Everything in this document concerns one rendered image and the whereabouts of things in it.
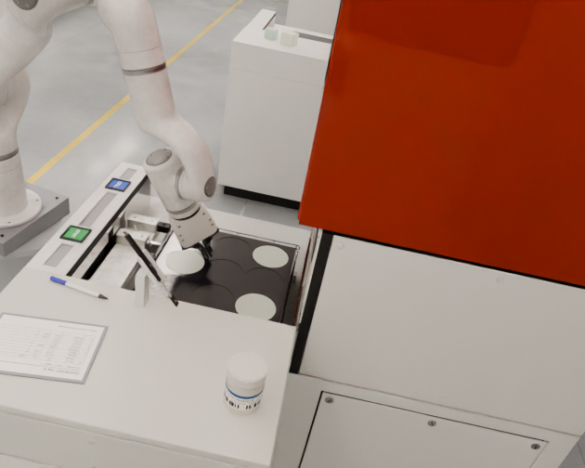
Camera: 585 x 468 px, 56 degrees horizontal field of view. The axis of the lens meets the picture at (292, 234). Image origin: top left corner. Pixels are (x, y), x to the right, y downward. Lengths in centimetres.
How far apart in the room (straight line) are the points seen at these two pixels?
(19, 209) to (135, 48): 69
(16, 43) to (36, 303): 55
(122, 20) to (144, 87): 13
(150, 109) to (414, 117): 55
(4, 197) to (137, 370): 72
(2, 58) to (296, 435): 113
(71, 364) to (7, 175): 66
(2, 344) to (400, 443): 94
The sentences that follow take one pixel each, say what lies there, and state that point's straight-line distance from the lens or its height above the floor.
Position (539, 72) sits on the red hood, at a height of 159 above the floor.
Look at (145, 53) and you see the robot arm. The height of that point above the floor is 144.
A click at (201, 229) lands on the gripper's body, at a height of 101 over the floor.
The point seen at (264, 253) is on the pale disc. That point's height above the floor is 90.
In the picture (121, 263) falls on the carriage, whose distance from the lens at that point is 148.
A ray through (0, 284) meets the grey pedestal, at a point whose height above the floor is 66.
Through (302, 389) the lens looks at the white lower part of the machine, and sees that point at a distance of 136.
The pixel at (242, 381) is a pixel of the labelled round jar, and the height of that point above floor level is 106.
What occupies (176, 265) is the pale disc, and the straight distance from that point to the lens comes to 144.
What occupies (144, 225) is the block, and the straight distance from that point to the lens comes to 158.
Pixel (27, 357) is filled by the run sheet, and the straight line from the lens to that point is 114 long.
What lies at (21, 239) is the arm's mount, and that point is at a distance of 165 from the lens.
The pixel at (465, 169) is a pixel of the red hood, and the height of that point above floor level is 141.
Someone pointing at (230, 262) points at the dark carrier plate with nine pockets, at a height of 90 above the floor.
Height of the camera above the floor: 180
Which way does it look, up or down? 34 degrees down
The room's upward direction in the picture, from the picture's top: 12 degrees clockwise
